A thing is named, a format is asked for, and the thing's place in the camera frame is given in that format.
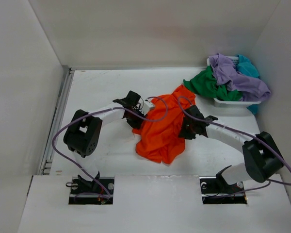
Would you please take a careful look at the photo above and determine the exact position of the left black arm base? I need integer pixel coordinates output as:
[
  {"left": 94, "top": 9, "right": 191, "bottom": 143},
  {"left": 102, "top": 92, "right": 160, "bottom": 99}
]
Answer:
[{"left": 65, "top": 175, "right": 115, "bottom": 205}]

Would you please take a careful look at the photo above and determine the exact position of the teal t shirt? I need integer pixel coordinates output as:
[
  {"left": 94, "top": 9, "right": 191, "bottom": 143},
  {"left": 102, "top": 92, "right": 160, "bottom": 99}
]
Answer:
[{"left": 236, "top": 54, "right": 261, "bottom": 102}]

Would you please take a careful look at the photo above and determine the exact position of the purple cable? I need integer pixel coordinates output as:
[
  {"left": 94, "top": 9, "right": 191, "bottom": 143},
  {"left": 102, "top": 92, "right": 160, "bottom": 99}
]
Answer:
[
  {"left": 178, "top": 96, "right": 291, "bottom": 197},
  {"left": 51, "top": 96, "right": 168, "bottom": 204}
]

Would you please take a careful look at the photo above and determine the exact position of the white laundry basket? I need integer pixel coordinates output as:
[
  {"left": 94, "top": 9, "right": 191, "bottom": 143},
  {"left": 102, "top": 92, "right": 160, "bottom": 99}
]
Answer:
[{"left": 206, "top": 56, "right": 261, "bottom": 108}]

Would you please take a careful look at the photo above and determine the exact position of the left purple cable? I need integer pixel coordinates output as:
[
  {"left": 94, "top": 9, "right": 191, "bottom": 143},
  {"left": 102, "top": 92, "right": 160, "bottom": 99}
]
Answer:
[{"left": 51, "top": 96, "right": 168, "bottom": 204}]

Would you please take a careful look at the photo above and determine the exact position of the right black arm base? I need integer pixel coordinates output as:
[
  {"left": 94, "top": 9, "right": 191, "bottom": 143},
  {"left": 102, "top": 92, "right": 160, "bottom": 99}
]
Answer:
[{"left": 199, "top": 176, "right": 247, "bottom": 204}]

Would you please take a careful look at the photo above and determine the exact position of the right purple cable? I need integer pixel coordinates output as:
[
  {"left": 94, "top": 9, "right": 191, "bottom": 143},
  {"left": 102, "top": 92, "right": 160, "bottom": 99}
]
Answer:
[{"left": 178, "top": 96, "right": 291, "bottom": 197}]

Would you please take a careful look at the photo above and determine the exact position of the lavender t shirt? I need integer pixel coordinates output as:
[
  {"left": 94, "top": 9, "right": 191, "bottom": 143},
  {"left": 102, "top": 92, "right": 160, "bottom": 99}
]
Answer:
[{"left": 209, "top": 54, "right": 271, "bottom": 102}]

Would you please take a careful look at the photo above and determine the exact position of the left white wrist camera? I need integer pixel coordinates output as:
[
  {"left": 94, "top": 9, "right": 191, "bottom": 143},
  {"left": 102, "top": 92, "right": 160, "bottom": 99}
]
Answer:
[{"left": 141, "top": 100, "right": 155, "bottom": 115}]

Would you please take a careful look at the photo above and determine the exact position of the green t shirt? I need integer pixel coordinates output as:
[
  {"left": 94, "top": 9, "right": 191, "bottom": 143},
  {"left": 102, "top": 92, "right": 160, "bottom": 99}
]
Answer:
[{"left": 183, "top": 66, "right": 243, "bottom": 101}]

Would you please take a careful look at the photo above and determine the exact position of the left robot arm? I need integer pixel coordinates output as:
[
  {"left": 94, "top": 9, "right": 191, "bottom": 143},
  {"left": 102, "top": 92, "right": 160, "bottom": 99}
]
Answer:
[{"left": 63, "top": 91, "right": 155, "bottom": 194}]

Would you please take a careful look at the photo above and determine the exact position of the orange t shirt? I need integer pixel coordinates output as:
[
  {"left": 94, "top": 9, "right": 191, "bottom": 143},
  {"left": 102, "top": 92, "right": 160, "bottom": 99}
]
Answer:
[{"left": 132, "top": 84, "right": 195, "bottom": 165}]

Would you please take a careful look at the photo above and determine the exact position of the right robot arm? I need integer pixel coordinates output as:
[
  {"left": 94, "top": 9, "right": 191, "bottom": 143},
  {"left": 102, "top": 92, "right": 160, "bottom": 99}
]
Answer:
[{"left": 179, "top": 105, "right": 284, "bottom": 194}]

